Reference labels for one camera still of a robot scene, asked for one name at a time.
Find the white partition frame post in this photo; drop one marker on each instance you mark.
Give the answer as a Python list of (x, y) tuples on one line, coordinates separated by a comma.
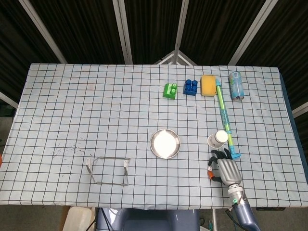
[(250, 33), (8, 99), (180, 36), (300, 110), (43, 32), (122, 31)]

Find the white triangular frame foot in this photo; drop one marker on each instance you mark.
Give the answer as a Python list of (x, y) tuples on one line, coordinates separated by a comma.
[(172, 56)]

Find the white paper cup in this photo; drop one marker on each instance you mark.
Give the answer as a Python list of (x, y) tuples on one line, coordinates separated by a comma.
[(217, 139)]

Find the left robot hand orange tip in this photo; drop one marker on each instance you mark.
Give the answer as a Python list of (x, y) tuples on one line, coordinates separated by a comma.
[(1, 161)]

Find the blue toy brick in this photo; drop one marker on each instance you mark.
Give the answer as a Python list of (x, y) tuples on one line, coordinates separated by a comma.
[(190, 87)]

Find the checked light blue tablecloth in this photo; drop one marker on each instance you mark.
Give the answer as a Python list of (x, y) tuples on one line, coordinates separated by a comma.
[(96, 120)]

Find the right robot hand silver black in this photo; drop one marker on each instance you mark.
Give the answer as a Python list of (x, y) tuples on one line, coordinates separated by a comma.
[(228, 170)]

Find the round metal plate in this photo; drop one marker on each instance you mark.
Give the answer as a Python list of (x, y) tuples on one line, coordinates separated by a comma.
[(165, 143)]

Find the light blue drink can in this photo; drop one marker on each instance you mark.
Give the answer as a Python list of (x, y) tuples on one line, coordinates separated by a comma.
[(236, 86)]

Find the cream plastic container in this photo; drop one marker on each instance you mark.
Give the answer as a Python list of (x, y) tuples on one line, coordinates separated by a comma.
[(78, 219)]

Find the yellow sponge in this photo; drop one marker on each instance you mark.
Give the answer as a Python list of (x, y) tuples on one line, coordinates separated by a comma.
[(208, 85)]

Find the metal table leg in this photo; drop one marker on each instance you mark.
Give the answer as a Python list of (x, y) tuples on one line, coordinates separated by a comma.
[(214, 220)]

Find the grey metal folding stand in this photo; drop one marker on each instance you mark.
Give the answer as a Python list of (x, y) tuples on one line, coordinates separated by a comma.
[(125, 173)]

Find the blue grey robot torso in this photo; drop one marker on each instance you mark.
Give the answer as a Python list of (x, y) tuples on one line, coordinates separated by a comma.
[(149, 220)]

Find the green toy brick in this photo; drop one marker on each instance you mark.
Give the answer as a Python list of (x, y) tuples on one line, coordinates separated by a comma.
[(169, 91)]

